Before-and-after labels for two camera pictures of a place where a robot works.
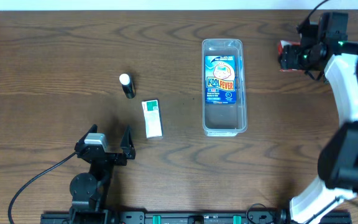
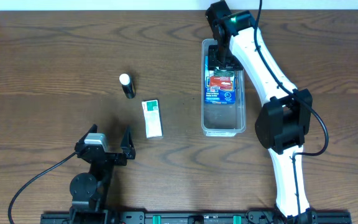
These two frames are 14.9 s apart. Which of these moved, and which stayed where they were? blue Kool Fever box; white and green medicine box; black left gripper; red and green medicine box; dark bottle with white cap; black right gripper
Moved: red and green medicine box; black right gripper
Stayed: blue Kool Fever box; white and green medicine box; dark bottle with white cap; black left gripper
